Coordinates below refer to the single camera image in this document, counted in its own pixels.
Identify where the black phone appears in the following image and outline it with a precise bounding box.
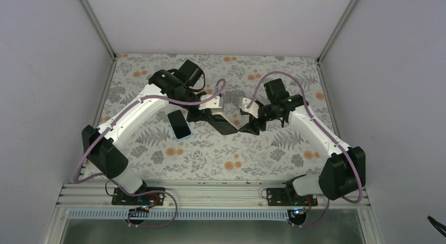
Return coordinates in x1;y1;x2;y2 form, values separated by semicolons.
167;110;192;140

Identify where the black smartphone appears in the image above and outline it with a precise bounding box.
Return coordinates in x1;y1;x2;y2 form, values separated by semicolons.
208;114;238;135

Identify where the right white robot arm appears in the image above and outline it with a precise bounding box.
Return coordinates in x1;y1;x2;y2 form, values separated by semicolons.
239;79;366;206

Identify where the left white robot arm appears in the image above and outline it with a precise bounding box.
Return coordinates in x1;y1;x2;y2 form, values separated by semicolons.
73;60;226;205

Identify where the floral patterned table mat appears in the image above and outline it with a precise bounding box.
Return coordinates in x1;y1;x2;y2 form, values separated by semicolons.
101;54;333;180

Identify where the black object at corner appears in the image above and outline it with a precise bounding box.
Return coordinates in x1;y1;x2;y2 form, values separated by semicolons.
427;216;446;237

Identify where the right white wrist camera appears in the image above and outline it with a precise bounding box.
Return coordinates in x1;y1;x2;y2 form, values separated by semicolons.
239;98;260;118

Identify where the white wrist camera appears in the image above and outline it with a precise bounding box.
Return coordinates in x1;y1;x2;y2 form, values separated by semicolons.
198;94;224;111
239;98;260;118

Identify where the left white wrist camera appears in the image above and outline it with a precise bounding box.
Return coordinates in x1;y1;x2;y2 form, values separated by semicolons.
198;94;224;111

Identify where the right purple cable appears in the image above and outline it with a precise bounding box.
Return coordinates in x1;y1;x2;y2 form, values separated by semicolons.
246;72;364;204

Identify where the purple cable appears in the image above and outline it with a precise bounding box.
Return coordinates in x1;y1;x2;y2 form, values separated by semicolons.
246;72;364;204
72;78;227;198

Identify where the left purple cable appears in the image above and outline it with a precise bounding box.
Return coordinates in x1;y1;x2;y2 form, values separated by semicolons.
72;78;227;198

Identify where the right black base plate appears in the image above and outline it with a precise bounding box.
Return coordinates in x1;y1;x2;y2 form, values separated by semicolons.
260;187;318;207

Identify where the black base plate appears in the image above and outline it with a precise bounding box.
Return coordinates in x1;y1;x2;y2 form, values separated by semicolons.
111;188;165;207
260;187;318;207

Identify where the aluminium rail frame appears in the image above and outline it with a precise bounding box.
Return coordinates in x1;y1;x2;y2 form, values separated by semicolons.
43;181;382;243

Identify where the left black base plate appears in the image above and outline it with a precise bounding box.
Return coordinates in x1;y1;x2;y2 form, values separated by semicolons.
111;188;165;207

